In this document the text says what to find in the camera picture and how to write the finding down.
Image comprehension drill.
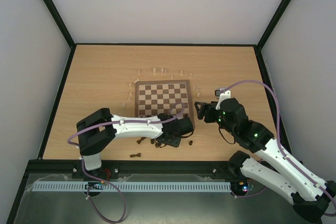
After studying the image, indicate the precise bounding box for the lying dark king piece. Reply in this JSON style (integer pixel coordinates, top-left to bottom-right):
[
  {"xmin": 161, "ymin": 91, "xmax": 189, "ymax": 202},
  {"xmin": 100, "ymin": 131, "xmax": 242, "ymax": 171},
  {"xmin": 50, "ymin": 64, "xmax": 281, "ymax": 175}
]
[{"xmin": 130, "ymin": 153, "xmax": 141, "ymax": 158}]

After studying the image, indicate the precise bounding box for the lying dark queen piece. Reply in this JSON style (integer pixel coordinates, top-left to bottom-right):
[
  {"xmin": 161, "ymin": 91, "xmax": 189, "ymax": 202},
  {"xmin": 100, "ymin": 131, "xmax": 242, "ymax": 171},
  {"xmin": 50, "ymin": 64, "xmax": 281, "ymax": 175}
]
[{"xmin": 137, "ymin": 137, "xmax": 146, "ymax": 144}]

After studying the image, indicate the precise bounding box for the wooden chess board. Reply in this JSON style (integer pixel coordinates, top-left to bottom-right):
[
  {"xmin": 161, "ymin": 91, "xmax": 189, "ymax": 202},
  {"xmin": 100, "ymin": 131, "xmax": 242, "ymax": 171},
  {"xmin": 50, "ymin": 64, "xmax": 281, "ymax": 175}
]
[{"xmin": 130, "ymin": 80, "xmax": 195, "ymax": 124}]

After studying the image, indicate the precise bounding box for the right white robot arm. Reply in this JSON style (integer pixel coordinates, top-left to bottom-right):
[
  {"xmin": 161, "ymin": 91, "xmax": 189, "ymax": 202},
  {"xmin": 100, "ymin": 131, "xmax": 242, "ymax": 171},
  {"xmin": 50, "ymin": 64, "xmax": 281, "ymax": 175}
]
[{"xmin": 195, "ymin": 98, "xmax": 335, "ymax": 223}]

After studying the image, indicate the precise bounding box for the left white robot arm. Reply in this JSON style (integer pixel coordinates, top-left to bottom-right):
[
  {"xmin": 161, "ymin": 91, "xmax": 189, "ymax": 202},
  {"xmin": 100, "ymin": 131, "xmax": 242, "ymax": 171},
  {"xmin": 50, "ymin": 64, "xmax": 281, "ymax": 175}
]
[{"xmin": 76, "ymin": 108, "xmax": 194, "ymax": 171}]

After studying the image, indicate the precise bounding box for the black metal frame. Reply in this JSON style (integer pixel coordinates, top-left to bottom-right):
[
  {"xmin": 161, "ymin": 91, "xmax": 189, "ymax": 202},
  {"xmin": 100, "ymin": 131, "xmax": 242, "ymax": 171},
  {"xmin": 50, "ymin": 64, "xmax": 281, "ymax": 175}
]
[{"xmin": 0, "ymin": 0, "xmax": 336, "ymax": 224}]

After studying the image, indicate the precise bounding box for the white slotted cable duct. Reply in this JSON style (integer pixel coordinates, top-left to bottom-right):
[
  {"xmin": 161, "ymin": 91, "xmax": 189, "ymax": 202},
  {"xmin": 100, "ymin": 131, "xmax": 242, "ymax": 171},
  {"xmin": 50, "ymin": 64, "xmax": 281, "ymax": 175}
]
[{"xmin": 31, "ymin": 181, "xmax": 232, "ymax": 193}]

